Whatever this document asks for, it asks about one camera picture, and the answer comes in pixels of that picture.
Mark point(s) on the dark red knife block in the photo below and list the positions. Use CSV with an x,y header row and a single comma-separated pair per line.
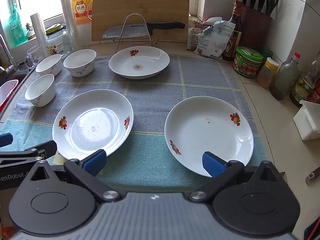
x,y
255,30

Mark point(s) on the red plastic basin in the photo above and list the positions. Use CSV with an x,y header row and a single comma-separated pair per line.
x,y
7,90

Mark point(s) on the small potted plant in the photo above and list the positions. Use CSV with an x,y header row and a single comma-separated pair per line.
x,y
29,30

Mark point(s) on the glass jar green lid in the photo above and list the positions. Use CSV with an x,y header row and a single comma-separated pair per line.
x,y
57,42

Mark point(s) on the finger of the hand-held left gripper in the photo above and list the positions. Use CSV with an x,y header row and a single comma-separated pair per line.
x,y
47,147
6,140

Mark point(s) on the green capped jar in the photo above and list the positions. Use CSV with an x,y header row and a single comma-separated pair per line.
x,y
267,53

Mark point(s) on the tall stack of plastic cups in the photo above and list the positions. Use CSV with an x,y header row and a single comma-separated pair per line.
x,y
67,17

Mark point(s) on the white printed bag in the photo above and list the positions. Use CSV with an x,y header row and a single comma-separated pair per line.
x,y
212,40

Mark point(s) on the grey teal checked mat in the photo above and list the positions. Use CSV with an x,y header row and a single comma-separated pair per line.
x,y
155,92

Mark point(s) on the white fruit print plate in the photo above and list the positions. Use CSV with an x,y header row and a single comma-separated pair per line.
x,y
140,62
95,125
207,130

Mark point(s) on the bamboo cutting board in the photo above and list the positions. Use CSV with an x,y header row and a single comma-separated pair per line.
x,y
140,2

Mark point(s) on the clear glass mug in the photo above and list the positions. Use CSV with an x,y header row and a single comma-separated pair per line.
x,y
33,53

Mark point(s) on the green lidded sauce jar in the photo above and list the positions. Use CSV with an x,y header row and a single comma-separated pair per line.
x,y
247,65

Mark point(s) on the dark soy sauce bottle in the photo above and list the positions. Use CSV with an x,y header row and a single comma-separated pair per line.
x,y
236,22

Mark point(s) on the green dish soap bottle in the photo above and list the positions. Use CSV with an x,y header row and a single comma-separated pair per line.
x,y
17,27

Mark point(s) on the white plastic container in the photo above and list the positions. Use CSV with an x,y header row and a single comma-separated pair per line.
x,y
306,125

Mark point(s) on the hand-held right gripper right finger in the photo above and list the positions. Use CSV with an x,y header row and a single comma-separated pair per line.
x,y
212,165

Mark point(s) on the yellow lidded spice jar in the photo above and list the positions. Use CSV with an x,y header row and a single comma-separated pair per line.
x,y
266,76

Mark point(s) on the clear bottle red cap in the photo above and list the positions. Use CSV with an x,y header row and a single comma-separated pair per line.
x,y
283,80

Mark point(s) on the short stack of plastic cups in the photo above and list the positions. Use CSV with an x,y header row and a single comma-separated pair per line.
x,y
38,35

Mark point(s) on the orange cooking wine jug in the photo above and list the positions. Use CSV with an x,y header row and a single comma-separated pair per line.
x,y
81,7

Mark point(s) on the metal faucet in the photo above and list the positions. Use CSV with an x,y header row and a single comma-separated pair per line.
x,y
6,52

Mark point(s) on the white floral bowl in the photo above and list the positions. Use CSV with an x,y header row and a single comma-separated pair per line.
x,y
80,63
48,65
40,91

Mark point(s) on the tan printed packet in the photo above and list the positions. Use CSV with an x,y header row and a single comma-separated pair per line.
x,y
192,38

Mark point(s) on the black kitchen scissors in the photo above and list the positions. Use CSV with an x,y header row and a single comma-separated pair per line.
x,y
272,3

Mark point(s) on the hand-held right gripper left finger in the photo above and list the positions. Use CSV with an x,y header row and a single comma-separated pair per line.
x,y
95,161

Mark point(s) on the cooking oil bottle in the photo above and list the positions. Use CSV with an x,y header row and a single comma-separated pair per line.
x,y
303,87

